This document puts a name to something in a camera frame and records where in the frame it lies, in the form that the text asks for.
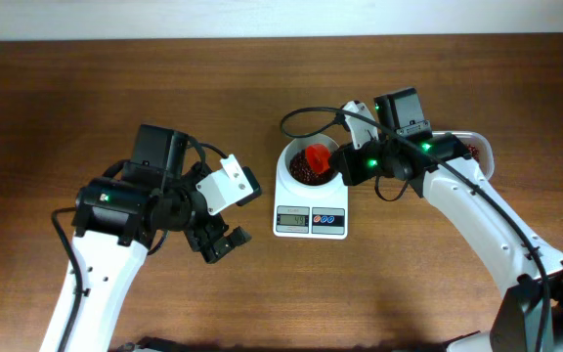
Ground red plastic measuring scoop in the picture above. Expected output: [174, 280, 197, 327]
[305, 144, 330, 174]

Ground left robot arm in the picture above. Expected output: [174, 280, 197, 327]
[41, 124, 261, 351]

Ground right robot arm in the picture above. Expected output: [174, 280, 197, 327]
[329, 88, 563, 351]

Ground white digital kitchen scale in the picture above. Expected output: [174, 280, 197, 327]
[273, 159, 349, 240]

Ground white round bowl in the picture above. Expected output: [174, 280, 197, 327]
[278, 134, 342, 190]

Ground red beans in bowl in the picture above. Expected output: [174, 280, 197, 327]
[288, 151, 335, 186]

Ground clear plastic bean container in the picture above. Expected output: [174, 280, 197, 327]
[451, 131, 495, 180]

